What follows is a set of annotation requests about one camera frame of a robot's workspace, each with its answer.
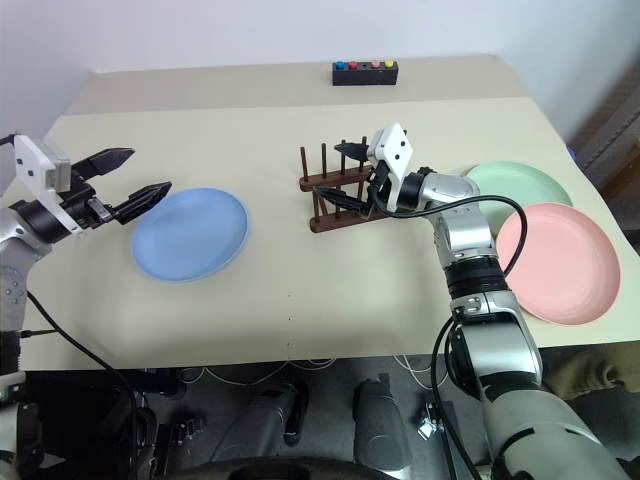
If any thin white cord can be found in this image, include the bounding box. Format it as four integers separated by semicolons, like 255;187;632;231
179;352;444;392

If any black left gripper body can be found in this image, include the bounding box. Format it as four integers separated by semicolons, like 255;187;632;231
57;167;122;231

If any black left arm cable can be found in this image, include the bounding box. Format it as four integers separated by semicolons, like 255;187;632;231
0;133;141;441

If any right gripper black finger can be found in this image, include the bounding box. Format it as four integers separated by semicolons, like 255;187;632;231
313;185;374;215
333;141;370;164

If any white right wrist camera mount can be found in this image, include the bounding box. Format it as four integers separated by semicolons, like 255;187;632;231
367;122;417;214

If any blue plastic plate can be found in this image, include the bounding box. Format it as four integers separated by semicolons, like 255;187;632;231
130;187;250;284

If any green plastic plate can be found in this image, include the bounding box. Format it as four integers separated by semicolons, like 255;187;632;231
464;159;574;236

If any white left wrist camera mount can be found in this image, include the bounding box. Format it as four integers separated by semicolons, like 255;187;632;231
13;133;84;236

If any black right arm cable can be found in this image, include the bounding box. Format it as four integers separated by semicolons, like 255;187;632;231
384;194;529;480

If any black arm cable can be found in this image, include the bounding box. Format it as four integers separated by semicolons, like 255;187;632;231
384;194;529;480
0;133;141;441

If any olive fabric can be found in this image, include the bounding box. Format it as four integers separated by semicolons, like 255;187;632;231
542;344;640;402

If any black box with coloured buttons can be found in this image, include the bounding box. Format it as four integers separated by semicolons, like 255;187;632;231
332;59;399;88

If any brown wooden dish rack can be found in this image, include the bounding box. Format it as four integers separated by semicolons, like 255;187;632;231
298;137;396;235

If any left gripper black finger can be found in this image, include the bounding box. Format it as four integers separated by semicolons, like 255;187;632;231
102;181;174;225
72;146;136;180

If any dark grey rounded shell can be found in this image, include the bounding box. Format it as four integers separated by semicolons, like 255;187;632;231
232;383;310;480
352;378;417;472

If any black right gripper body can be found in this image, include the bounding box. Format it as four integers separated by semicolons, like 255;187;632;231
366;158;396;212

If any pink plastic plate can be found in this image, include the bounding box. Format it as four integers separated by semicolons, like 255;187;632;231
494;202;622;326

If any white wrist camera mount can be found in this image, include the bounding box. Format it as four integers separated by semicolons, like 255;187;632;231
13;133;84;236
367;122;417;214

